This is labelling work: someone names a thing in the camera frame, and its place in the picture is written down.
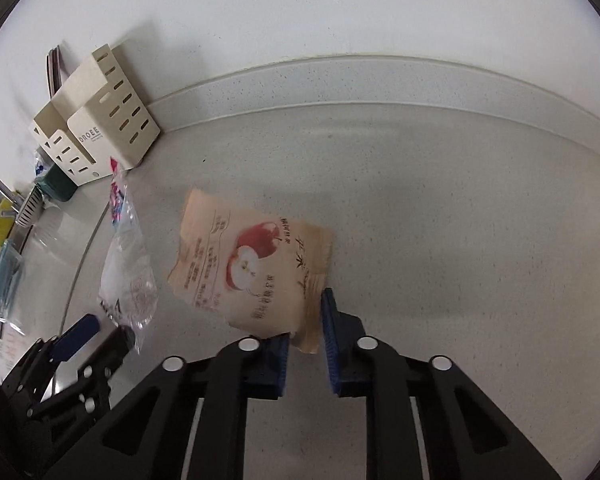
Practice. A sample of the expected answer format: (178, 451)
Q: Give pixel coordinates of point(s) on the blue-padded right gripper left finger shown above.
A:
(184, 419)

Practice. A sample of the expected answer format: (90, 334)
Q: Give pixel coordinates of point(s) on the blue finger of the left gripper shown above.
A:
(76, 337)

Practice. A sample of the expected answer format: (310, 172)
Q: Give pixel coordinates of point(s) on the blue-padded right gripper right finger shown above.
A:
(424, 419)

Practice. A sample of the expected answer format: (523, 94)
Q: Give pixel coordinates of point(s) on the clear crinkled plastic wrapper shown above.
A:
(127, 291)

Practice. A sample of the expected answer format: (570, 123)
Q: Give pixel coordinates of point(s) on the apple snack wrapper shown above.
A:
(261, 273)

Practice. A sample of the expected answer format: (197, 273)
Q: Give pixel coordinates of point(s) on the blue glass tray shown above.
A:
(10, 271)

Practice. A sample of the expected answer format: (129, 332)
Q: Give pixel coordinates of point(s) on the yellow sponge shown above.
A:
(7, 219)

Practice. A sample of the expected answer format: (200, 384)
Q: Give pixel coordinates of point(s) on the white drain basket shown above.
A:
(31, 208)

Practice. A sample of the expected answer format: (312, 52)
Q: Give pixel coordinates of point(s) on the green plastic container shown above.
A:
(54, 183)

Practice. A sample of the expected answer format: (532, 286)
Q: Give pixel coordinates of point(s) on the cream utensil holder box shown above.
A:
(95, 117)

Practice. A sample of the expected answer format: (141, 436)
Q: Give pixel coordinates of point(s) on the wooden chopsticks bundle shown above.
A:
(56, 70)

